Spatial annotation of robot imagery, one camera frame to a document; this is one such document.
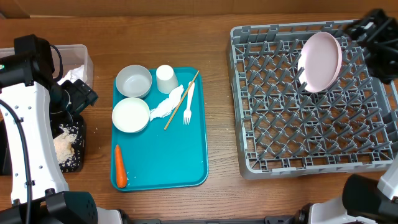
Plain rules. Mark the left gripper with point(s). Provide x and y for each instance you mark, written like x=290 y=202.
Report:
x=81 y=94

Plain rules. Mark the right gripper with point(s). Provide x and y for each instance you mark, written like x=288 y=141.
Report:
x=364 y=28

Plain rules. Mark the white bowl with peanuts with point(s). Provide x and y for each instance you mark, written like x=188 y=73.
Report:
x=131 y=115

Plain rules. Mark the grey bowl with rice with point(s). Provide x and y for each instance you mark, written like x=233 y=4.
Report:
x=134 y=81

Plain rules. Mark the pink round plate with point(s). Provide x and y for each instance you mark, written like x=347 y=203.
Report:
x=320 y=59

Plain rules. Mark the wooden chopstick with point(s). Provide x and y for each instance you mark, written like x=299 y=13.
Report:
x=181 y=100

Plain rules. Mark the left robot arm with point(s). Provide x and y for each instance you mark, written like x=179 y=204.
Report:
x=32 y=91

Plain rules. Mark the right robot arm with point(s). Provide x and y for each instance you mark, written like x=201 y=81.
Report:
x=365 y=200

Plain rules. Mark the black plastic waste bin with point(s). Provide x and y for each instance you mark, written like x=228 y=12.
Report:
x=79 y=127

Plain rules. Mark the grey dishwasher rack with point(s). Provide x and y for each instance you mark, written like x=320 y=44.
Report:
x=282 y=130

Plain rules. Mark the clear plastic storage bin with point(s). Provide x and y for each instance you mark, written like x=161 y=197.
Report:
x=73 y=56

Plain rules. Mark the pile of peanuts and rice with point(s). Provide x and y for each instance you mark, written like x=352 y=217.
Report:
x=63 y=145

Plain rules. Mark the torn white napkin piece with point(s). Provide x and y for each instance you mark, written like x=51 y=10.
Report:
x=165 y=107

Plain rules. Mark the orange carrot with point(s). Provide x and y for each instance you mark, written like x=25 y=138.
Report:
x=121 y=177

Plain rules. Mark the white plastic cup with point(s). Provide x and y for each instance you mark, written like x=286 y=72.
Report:
x=166 y=79

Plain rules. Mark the teal serving tray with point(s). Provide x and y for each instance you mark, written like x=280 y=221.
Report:
x=168 y=153

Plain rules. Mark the white plastic fork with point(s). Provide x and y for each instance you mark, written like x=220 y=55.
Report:
x=187 y=113

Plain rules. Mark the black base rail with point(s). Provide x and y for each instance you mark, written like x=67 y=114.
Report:
x=266 y=220

